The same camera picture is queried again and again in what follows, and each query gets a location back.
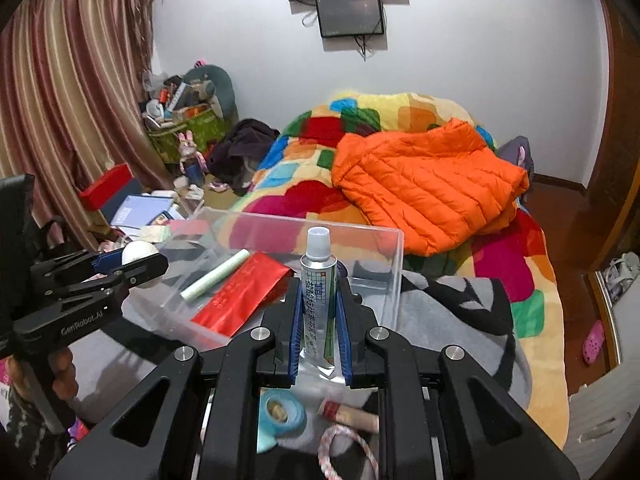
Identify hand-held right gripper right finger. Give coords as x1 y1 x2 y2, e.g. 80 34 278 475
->
335 277 581 480

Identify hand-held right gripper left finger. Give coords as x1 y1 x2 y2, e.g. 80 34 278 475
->
50 277 306 480

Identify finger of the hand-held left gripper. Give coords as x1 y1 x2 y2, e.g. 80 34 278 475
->
30 248 127 292
49 254 170 327

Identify white tape roll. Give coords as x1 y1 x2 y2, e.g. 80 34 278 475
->
122 241 162 289

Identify red foil packet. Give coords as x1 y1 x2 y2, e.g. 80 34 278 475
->
191 252 294 337

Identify pale green tube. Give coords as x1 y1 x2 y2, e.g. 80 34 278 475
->
180 249 250 302

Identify clear plastic storage box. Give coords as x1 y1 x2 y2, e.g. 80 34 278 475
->
127 205 405 352

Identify blue tape roll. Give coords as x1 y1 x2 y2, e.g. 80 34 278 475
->
258 389 308 454

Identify beige stick with red band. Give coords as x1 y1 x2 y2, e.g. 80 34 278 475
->
320 397 381 434

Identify red white rope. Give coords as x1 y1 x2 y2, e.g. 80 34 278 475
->
318 424 379 480

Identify person's left forearm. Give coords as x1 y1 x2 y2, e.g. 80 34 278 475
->
0 390 71 480

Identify person's left hand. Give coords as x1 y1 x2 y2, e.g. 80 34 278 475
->
7 346 80 403

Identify blue white booklet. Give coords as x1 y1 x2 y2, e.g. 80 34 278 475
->
110 194 176 231

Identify red box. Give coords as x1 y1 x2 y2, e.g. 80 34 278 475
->
79 162 134 212

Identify grey black blanket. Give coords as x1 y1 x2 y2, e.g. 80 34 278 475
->
75 250 533 480

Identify pink rabbit toy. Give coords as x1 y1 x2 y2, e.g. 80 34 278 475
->
177 130 207 171

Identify green bag of clutter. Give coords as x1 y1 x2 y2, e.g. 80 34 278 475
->
142 75 228 165

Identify dark clothes pile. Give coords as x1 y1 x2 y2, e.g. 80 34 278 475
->
206 118 281 196

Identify colourful patchwork blanket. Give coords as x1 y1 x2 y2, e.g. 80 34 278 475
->
227 91 571 451

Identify orange down jacket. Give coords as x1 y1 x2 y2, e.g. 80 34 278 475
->
331 117 531 257

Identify striped brown curtain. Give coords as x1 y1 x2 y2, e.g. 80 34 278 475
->
0 0 173 256

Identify grey green neck pillow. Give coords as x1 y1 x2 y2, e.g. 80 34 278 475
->
182 64 240 133

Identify pink slipper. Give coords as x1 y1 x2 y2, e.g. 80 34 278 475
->
582 321 606 366

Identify purple cloth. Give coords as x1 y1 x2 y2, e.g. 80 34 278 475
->
497 135 536 183

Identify white shoes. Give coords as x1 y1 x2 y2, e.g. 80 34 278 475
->
602 251 640 303

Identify wooden door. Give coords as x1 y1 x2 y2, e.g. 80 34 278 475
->
570 0 640 281

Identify small black wall monitor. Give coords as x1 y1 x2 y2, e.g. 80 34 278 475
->
315 0 386 39

